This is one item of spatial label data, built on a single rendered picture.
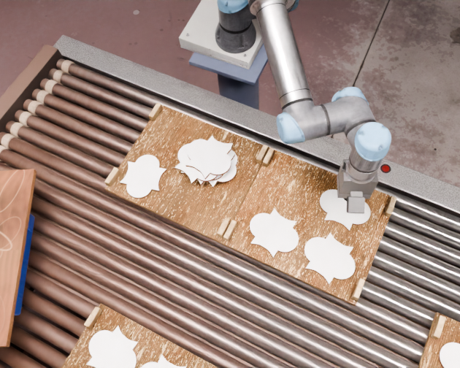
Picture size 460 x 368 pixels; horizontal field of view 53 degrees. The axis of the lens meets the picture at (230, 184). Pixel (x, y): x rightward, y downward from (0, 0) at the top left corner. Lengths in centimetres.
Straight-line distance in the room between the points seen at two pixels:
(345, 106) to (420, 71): 191
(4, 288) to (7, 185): 31
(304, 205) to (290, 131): 39
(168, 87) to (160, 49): 138
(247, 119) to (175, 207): 39
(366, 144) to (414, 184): 50
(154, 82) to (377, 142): 91
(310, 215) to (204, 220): 31
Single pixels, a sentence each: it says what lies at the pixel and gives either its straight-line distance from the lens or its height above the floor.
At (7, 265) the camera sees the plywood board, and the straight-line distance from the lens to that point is 140.
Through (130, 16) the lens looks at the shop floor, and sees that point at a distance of 329.
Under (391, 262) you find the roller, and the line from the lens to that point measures 141.
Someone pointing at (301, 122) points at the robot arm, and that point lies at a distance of 108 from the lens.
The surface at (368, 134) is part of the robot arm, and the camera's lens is 106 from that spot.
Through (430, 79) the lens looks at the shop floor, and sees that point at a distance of 299.
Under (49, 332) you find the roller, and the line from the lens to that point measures 144.
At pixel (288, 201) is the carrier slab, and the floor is 94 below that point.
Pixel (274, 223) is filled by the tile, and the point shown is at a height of 95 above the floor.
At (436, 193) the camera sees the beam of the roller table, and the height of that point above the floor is 92.
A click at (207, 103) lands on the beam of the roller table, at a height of 92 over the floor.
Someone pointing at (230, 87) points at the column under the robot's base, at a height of 72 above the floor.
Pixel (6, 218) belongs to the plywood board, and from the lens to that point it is 146.
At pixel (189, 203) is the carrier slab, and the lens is 142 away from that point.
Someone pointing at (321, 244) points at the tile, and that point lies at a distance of 136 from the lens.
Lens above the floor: 223
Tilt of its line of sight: 64 degrees down
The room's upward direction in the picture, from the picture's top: 8 degrees counter-clockwise
